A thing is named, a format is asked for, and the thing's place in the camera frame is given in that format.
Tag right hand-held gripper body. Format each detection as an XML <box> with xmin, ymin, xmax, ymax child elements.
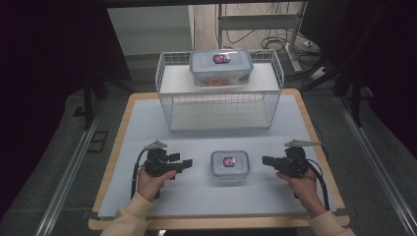
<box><xmin>276</xmin><ymin>139</ymin><xmax>323</xmax><ymax>179</ymax></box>

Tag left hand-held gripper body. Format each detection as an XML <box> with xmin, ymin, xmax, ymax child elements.
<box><xmin>143</xmin><ymin>140</ymin><xmax>183</xmax><ymax>178</ymax></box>

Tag small clear plastic food container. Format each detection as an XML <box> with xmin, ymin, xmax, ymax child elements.
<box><xmin>209</xmin><ymin>149</ymin><xmax>252</xmax><ymax>182</ymax></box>

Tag white wire shelf rack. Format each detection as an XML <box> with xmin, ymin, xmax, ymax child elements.
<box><xmin>154</xmin><ymin>48</ymin><xmax>285</xmax><ymax>133</ymax></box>

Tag large clear plastic food container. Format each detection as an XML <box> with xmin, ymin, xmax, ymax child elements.
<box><xmin>189</xmin><ymin>48</ymin><xmax>255</xmax><ymax>89</ymax></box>

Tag person's left hand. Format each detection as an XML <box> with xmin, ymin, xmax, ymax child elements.
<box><xmin>136</xmin><ymin>166</ymin><xmax>178</xmax><ymax>202</ymax></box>

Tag person's right hand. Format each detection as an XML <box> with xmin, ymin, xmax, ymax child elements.
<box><xmin>275</xmin><ymin>169</ymin><xmax>321</xmax><ymax>218</ymax></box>

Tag white table mat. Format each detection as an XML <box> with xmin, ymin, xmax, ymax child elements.
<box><xmin>97</xmin><ymin>93</ymin><xmax>338</xmax><ymax>218</ymax></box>

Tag wooden table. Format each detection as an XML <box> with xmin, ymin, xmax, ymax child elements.
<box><xmin>88</xmin><ymin>88</ymin><xmax>351</xmax><ymax>231</ymax></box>

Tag black floor plate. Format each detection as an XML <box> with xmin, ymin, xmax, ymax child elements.
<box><xmin>86</xmin><ymin>130</ymin><xmax>110</xmax><ymax>153</ymax></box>

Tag black metal stand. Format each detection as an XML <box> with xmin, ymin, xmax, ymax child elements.
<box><xmin>333</xmin><ymin>63</ymin><xmax>375</xmax><ymax>128</ymax></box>

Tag black tripod stand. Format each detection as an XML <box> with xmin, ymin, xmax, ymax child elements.
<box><xmin>81</xmin><ymin>73</ymin><xmax>111</xmax><ymax>131</ymax></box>

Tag white power strip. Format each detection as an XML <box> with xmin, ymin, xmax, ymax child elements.
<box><xmin>309</xmin><ymin>66</ymin><xmax>329</xmax><ymax>82</ymax></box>

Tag black curtain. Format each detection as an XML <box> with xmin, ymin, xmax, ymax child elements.
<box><xmin>299</xmin><ymin>0</ymin><xmax>417</xmax><ymax>158</ymax></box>
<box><xmin>0</xmin><ymin>0</ymin><xmax>132</xmax><ymax>217</ymax></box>

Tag left hand-held gripper cable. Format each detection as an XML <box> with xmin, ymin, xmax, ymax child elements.
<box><xmin>130</xmin><ymin>147</ymin><xmax>149</xmax><ymax>200</ymax></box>

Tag hand-held gripper cable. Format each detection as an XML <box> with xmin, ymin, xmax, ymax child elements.
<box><xmin>306</xmin><ymin>158</ymin><xmax>330</xmax><ymax>211</ymax></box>
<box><xmin>130</xmin><ymin>147</ymin><xmax>149</xmax><ymax>200</ymax></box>

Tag right hand-held gripper cable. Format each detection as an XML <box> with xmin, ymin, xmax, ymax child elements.
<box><xmin>306</xmin><ymin>158</ymin><xmax>330</xmax><ymax>211</ymax></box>

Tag aluminium floor rail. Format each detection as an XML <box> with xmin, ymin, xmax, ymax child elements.
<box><xmin>336</xmin><ymin>95</ymin><xmax>417</xmax><ymax>236</ymax></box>
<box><xmin>33</xmin><ymin>97</ymin><xmax>106</xmax><ymax>236</ymax></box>

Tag black floor cables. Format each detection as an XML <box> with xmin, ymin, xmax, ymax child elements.
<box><xmin>225</xmin><ymin>3</ymin><xmax>321</xmax><ymax>58</ymax></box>

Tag white metal desk frame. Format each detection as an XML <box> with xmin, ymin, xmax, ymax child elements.
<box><xmin>215</xmin><ymin>1</ymin><xmax>308</xmax><ymax>74</ymax></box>

